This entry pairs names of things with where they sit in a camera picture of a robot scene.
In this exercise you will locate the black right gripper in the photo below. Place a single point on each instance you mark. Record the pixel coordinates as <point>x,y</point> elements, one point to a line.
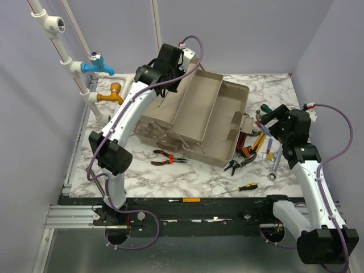
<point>277,112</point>

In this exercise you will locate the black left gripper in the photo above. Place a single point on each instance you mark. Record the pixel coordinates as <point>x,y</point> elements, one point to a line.
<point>173,87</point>

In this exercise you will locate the beige toolbox with clear lid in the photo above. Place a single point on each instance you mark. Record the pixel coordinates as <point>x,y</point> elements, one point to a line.
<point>204,118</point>

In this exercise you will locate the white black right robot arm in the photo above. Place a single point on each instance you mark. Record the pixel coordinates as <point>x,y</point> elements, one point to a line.
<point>324,237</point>

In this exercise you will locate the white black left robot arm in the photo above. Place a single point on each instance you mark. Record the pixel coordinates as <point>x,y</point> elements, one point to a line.
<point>108,146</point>

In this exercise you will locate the green stubby screwdriver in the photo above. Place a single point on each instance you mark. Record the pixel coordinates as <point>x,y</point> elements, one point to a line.
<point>265,108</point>

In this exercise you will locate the steel claw hammer black grip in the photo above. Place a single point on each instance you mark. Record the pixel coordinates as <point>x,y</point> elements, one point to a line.
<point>258,115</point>

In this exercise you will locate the blue clear tester screwdriver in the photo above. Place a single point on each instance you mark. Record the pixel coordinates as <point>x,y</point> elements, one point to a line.
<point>270,140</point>

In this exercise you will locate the red tipped tester screwdriver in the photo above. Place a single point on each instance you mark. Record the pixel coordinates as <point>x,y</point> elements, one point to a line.
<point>258,123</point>

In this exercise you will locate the red black utility knife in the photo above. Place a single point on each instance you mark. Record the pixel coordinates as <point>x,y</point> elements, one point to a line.
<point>241,140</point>

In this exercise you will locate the orange water tap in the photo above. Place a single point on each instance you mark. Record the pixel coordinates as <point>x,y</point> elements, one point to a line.
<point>114,96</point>

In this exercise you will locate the blue water tap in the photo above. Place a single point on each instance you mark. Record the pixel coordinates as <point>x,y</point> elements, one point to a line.
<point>97,64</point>

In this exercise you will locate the steel ratchet wrench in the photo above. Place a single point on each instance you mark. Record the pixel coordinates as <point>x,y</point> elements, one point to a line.
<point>272,174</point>

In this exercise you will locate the black yellow small screwdriver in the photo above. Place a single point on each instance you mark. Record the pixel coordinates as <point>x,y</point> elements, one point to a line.
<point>247,187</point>

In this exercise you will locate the orange black needle-nose pliers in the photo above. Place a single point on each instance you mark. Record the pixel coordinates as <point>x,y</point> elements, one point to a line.
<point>170,158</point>

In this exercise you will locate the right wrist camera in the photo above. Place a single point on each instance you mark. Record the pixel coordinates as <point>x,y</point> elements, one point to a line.
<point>310,109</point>

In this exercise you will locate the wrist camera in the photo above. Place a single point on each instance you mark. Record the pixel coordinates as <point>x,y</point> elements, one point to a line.
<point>186,57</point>
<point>310,109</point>

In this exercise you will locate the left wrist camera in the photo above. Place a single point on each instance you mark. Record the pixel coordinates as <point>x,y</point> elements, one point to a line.
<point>186,57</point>

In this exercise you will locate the black wire stripper pliers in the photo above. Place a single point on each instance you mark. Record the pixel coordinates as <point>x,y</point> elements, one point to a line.
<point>234,165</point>

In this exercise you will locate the white pvc pipe frame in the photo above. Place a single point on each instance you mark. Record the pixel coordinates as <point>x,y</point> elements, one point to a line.
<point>123,31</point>

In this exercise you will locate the orange handled screwdriver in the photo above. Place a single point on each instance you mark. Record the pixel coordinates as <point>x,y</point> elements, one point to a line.
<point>186,200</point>

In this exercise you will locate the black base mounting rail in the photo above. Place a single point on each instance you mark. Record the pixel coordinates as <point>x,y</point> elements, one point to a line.
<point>176,218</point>

